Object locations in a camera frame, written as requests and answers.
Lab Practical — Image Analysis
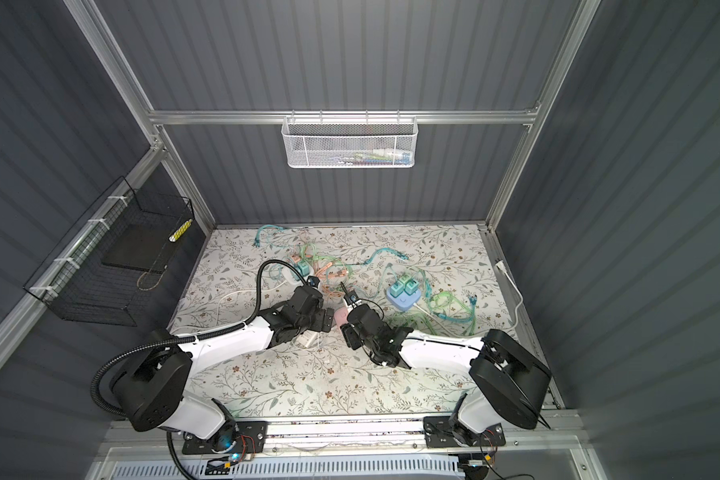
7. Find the pink power strip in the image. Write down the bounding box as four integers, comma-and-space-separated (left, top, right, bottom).
333, 306, 349, 329

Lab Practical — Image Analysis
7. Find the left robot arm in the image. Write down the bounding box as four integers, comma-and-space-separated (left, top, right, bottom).
109, 285, 334, 453

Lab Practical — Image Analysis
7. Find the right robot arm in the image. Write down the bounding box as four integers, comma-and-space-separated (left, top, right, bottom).
340, 304, 552, 445

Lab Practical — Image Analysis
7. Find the white power adapter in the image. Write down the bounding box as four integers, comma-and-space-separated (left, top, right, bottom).
295, 331, 321, 349

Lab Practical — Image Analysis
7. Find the teal charger on white strip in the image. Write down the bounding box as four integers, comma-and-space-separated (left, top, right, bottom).
292, 255, 313, 276

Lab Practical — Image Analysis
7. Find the blue power strip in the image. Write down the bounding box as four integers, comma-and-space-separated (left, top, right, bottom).
385, 286, 422, 312

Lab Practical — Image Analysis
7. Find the teal USB charger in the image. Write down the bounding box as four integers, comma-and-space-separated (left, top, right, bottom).
389, 276, 409, 298

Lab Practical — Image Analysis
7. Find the light green USB charger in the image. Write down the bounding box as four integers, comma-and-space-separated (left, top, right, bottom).
400, 274, 421, 295

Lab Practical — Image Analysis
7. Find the black corrugated cable conduit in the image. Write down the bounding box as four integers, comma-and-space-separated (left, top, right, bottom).
89, 259, 313, 418

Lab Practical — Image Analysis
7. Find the teal charging cable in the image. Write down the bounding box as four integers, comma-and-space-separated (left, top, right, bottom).
359, 245, 410, 268

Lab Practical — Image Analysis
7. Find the green multi-head cable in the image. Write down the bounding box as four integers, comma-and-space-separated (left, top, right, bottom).
422, 287, 481, 337

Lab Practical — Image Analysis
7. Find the teal multi-head cable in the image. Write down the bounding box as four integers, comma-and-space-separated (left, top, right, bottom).
253, 224, 301, 248

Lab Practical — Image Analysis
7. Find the white wire basket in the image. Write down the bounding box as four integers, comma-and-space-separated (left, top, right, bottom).
281, 117, 419, 169

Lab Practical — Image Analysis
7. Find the black wire basket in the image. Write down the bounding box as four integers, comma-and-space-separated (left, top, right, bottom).
24, 181, 194, 327

